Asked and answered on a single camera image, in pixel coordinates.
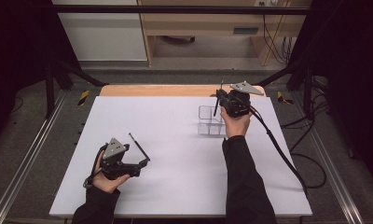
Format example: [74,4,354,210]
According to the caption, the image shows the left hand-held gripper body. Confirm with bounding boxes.
[100,137,141,181]

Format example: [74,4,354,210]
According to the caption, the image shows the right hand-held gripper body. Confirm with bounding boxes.
[221,80,265,119]

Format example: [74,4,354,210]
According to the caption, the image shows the plain black pen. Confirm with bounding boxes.
[214,81,225,118]

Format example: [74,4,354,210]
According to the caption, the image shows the black pen with silver tip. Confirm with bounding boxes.
[128,133,151,161]

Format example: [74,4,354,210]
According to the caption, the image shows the clear plastic divided organizer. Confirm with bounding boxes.
[197,105,228,137]

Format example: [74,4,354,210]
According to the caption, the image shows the person's right hand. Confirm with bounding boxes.
[220,106,254,139]

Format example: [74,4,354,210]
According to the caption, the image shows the person's left hand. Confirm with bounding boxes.
[92,150,131,194]

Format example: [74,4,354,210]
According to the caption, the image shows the white table cover sheet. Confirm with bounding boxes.
[48,95,313,217]

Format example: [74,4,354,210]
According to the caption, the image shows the yellow black floor tape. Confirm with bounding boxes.
[77,90,90,106]
[276,91,295,105]

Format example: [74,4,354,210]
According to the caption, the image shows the dark rectangular desk label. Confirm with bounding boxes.
[233,27,259,35]

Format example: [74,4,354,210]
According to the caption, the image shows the grey rounded device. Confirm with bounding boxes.
[160,35,197,45]

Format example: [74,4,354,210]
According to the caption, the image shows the light wooden desk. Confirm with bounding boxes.
[137,0,313,67]

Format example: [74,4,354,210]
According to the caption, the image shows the black metal stand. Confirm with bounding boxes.
[44,59,109,119]
[256,59,316,120]

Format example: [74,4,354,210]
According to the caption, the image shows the white power strip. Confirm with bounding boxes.
[254,0,281,7]

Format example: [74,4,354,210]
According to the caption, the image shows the dark curtain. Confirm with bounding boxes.
[286,0,373,190]
[0,0,81,150]

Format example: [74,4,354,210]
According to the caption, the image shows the white cabinet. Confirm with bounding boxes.
[50,0,148,63]

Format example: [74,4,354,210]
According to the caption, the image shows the left hand-held gripper cable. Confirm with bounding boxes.
[83,144,109,189]

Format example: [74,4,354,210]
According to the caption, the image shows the hand-held gripper cable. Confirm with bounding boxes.
[249,105,328,195]
[83,144,109,189]

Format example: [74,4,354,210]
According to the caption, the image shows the right hand-held gripper cable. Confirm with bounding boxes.
[249,105,328,195]

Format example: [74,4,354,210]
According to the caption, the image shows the black hanging desk cables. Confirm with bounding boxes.
[262,13,296,66]

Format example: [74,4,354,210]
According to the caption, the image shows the black floor cables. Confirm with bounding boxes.
[281,92,328,153]

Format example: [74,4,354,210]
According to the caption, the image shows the aluminium floor rail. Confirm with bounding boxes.
[299,102,366,224]
[0,90,69,224]

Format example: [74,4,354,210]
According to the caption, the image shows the black horizontal frame bar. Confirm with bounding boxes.
[50,4,311,16]

